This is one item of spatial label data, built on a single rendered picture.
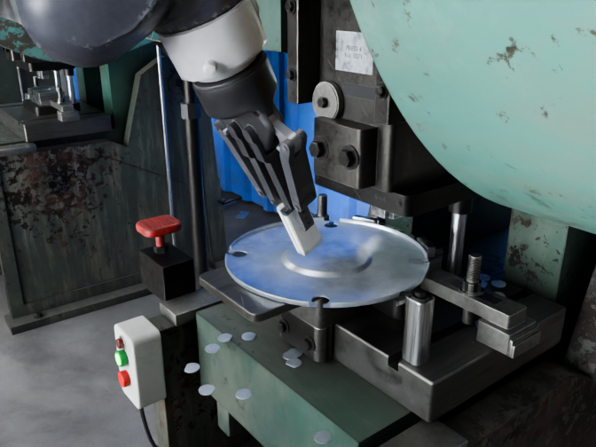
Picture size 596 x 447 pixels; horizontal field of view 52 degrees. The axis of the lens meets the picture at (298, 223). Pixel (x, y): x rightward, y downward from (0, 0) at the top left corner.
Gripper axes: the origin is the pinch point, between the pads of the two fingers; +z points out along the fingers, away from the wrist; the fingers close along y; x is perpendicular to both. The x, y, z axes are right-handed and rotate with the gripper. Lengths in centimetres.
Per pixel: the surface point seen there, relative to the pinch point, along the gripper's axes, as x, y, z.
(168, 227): -2.0, -40.3, 14.3
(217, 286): -8.1, -12.8, 9.0
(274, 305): -5.9, -3.9, 10.1
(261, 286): -4.3, -8.8, 10.7
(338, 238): 12.6, -13.9, 18.9
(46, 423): -44, -103, 78
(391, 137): 18.6, -2.3, 1.6
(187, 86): 38, -95, 18
